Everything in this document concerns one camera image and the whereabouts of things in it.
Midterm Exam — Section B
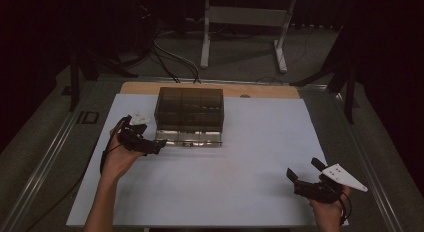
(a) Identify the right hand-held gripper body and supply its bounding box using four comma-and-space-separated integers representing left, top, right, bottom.
293, 163, 369, 205

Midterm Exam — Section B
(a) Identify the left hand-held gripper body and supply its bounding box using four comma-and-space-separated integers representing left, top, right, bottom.
116, 110, 151, 156

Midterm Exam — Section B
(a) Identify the smoked plastic drawer chest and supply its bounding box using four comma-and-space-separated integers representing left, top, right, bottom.
153, 87, 225, 133

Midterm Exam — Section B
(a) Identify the person's right hand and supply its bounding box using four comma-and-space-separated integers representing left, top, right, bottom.
308, 185, 352, 232

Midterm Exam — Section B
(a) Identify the person's left hand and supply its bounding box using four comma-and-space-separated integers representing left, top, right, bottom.
99, 117, 146, 184

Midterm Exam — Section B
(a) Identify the white paper sheet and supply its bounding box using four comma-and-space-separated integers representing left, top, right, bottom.
65, 93, 349, 228

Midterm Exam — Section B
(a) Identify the black tripod stand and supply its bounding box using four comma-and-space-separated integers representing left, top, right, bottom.
289, 21, 359, 125
68, 48, 139, 113

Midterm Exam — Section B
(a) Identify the white metal stand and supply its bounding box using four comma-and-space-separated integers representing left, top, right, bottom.
199, 0, 299, 74

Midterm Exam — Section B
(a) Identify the right hand-held gripper cable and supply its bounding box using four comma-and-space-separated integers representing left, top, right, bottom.
339, 191, 354, 226

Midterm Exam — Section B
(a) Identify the hand-held gripper cable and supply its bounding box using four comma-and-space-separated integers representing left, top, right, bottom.
99, 143, 118, 176
339, 191, 354, 226

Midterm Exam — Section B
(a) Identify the left hand-held gripper cable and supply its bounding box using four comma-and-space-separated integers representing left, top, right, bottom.
99, 143, 118, 176

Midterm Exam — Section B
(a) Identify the metal floor rail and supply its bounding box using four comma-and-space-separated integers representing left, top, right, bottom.
329, 91, 406, 232
0, 81, 98, 232

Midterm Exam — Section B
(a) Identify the black floor cable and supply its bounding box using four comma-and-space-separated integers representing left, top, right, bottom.
150, 46, 182, 84

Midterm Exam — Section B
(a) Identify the grey floor cable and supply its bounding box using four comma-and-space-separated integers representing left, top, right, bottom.
152, 38, 202, 84

